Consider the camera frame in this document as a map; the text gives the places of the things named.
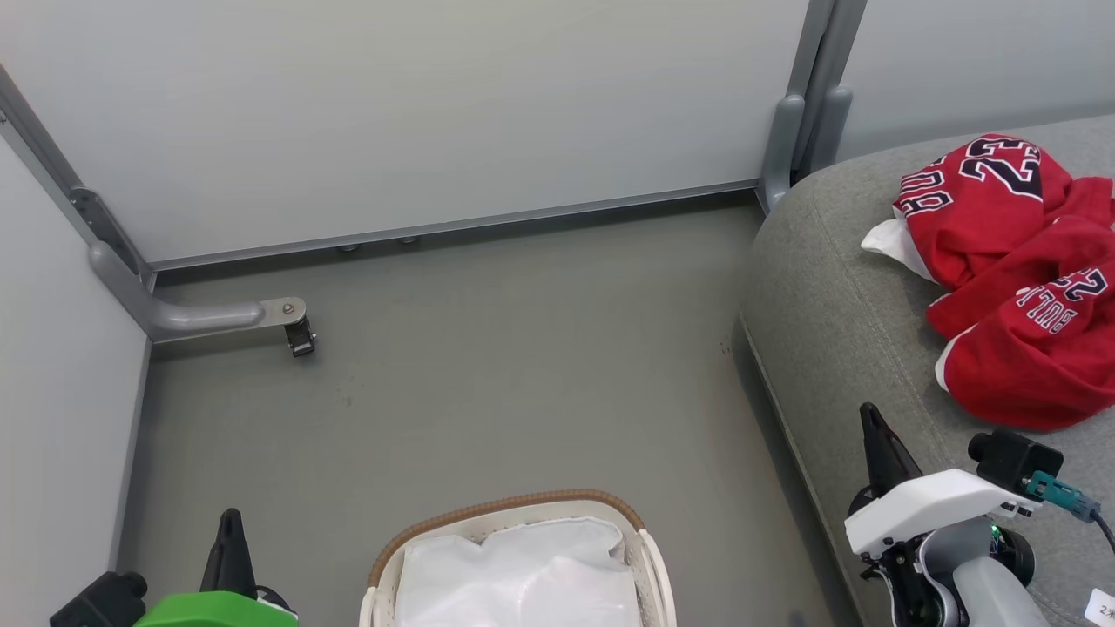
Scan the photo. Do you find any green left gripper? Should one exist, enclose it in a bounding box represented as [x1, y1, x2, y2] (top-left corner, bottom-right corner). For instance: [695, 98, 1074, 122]
[131, 508, 300, 627]

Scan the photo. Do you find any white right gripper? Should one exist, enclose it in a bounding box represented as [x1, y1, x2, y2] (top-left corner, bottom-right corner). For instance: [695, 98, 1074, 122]
[843, 401, 1039, 580]

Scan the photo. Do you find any red basketball jersey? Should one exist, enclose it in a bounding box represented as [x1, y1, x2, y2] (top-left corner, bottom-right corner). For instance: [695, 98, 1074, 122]
[860, 132, 1115, 433]

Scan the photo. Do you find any grey fabric sofa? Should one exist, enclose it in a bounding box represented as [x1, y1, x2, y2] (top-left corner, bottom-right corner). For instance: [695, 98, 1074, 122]
[738, 113, 1115, 627]

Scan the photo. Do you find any grey partition support foot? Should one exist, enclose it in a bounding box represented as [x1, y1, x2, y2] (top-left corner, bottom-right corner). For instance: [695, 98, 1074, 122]
[87, 241, 307, 343]

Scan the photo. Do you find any white laundry basket brown rim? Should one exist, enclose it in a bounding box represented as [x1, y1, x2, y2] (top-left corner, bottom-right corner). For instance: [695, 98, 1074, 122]
[359, 488, 679, 627]

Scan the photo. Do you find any white cloth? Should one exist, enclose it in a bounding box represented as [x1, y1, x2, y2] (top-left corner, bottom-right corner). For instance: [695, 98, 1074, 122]
[395, 516, 644, 627]

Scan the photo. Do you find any teal right camera connector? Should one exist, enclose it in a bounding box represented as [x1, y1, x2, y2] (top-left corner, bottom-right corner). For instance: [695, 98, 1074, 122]
[1024, 470, 1102, 524]

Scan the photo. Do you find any black post bracket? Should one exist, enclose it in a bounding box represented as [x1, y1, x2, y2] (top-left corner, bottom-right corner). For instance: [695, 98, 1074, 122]
[70, 185, 142, 278]

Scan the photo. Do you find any grey double partition post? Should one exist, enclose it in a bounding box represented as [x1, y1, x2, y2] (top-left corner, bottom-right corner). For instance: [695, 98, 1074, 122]
[756, 0, 869, 214]

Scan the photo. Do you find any grey partition bottom rail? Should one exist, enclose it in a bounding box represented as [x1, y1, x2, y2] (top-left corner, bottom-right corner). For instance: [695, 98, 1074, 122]
[148, 179, 760, 271]

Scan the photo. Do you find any grey partition corner post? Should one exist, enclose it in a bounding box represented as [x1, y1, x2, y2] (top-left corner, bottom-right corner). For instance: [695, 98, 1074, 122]
[0, 65, 158, 293]

